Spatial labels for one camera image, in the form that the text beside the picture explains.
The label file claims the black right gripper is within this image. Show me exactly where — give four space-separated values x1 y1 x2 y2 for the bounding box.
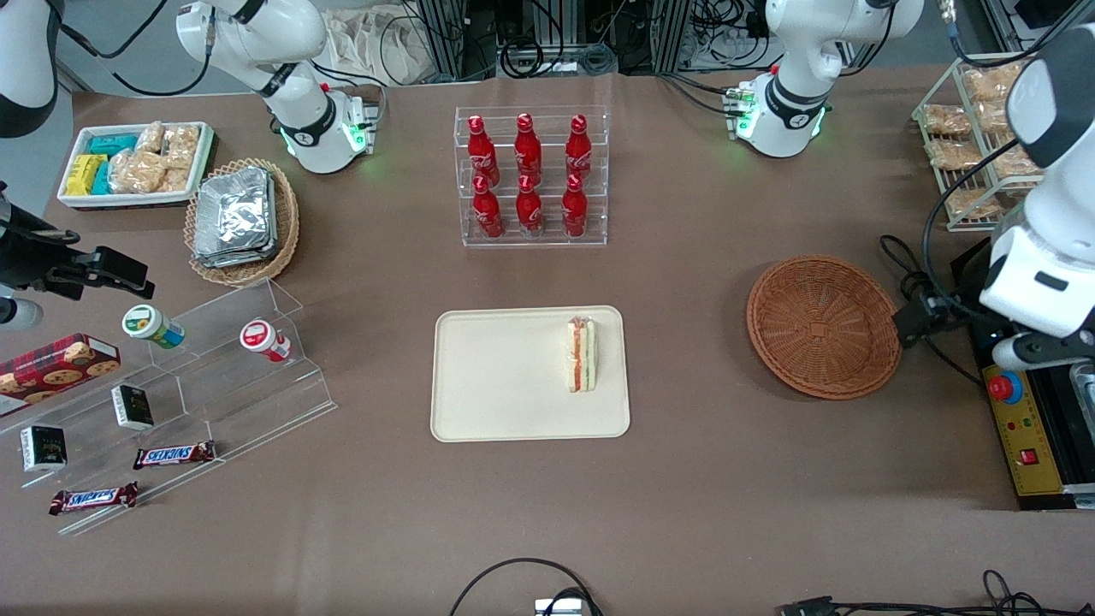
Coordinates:
0 181 156 301

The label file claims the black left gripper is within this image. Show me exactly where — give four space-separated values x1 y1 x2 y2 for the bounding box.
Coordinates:
893 291 995 348

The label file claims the triangle sandwich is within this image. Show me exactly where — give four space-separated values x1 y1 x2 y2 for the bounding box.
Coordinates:
566 316 599 394

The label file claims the white snack tray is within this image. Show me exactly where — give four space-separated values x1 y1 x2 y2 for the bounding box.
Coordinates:
57 121 216 210

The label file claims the brown wicker basket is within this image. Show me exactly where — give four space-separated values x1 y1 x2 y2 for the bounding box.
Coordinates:
747 255 904 401

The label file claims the light wicker basket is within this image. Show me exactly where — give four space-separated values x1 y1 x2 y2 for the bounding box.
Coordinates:
184 158 301 287

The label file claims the beige plastic tray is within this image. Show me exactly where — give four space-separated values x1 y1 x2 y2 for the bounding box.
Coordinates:
431 305 631 443

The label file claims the green lidded cup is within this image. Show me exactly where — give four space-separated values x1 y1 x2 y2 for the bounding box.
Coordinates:
121 304 186 350

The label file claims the red tartan cookie box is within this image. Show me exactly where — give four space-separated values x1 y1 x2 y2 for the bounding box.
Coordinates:
0 333 122 418

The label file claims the yellow snack pack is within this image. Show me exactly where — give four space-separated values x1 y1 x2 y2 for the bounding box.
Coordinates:
65 154 109 197

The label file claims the red emergency stop button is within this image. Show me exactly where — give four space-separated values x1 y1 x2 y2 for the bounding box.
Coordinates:
987 371 1026 406

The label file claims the small black box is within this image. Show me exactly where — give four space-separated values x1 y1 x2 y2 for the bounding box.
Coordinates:
20 425 68 474
111 384 156 432

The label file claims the silver foil packet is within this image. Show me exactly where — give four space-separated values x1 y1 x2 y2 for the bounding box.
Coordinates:
192 171 280 269
194 167 274 258

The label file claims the red lidded cup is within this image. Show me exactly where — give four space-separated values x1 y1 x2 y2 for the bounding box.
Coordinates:
240 319 293 364

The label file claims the metal food container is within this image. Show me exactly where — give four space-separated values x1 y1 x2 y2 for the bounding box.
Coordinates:
1069 363 1095 430

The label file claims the Snickers chocolate bar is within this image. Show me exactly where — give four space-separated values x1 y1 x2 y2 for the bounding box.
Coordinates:
133 441 217 471
49 482 140 517

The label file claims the black machine with yellow panel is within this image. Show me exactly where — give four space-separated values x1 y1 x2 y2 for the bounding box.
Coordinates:
950 238 1095 512

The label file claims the clear acrylic stepped display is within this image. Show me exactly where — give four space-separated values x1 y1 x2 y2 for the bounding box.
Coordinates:
0 278 338 536

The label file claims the red cola bottle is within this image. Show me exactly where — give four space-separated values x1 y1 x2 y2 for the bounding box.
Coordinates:
516 174 546 238
467 115 500 186
561 174 590 239
514 113 544 182
565 115 595 181
472 175 506 240

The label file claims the white cloth bag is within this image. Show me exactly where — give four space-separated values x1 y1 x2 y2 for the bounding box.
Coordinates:
323 7 431 87

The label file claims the clear acrylic bottle rack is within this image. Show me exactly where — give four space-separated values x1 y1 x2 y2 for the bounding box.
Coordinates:
454 106 610 248

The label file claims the black power cable with plug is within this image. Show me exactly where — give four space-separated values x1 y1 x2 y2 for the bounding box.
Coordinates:
879 234 986 388

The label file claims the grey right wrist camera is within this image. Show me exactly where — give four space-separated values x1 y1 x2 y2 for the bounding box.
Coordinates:
0 295 44 332

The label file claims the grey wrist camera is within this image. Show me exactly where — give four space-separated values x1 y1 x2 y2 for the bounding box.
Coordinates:
0 295 44 332
992 332 1095 371

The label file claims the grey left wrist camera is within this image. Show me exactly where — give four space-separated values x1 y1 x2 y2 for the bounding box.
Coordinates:
992 332 1095 371

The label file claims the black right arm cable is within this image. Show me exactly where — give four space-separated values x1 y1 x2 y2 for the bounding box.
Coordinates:
58 0 216 97

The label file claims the white wire rack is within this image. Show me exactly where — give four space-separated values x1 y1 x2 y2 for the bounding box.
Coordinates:
912 51 1055 233

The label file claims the black cable with connector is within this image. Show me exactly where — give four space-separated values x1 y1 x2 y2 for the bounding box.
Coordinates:
777 569 1095 616

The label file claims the black looped cable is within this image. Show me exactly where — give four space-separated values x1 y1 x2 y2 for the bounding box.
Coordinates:
449 558 601 616

